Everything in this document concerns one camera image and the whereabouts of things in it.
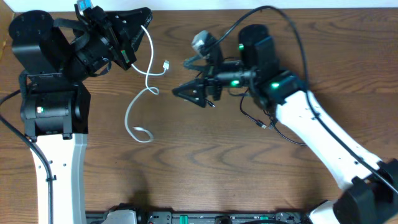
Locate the white USB cable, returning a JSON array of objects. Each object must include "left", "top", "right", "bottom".
[{"left": 124, "top": 24, "right": 170, "bottom": 144}]

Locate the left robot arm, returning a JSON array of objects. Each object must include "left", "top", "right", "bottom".
[{"left": 9, "top": 5, "right": 152, "bottom": 223}]

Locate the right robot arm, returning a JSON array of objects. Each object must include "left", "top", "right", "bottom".
[{"left": 173, "top": 24, "right": 397, "bottom": 223}]

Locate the cardboard panel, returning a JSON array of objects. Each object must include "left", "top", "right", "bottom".
[{"left": 0, "top": 0, "right": 15, "bottom": 58}]

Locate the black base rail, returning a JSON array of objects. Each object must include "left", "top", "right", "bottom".
[{"left": 86, "top": 203, "right": 311, "bottom": 224}]

